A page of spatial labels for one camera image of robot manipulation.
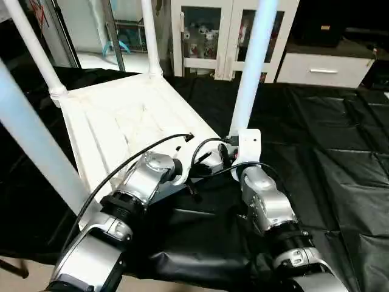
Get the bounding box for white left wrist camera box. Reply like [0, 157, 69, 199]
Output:
[175, 146, 227, 187]

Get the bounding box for black work mat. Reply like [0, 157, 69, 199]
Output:
[0, 64, 389, 292]

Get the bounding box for black metal bench leg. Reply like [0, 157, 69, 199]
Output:
[0, 258, 30, 279]

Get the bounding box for white drawer unit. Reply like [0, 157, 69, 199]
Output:
[275, 52, 375, 89]

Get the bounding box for white plastic table leg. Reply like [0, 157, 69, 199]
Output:
[0, 58, 93, 215]
[141, 0, 164, 77]
[227, 0, 280, 139]
[2, 0, 69, 99]

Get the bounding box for white glass door cabinet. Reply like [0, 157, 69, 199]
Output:
[170, 0, 301, 82]

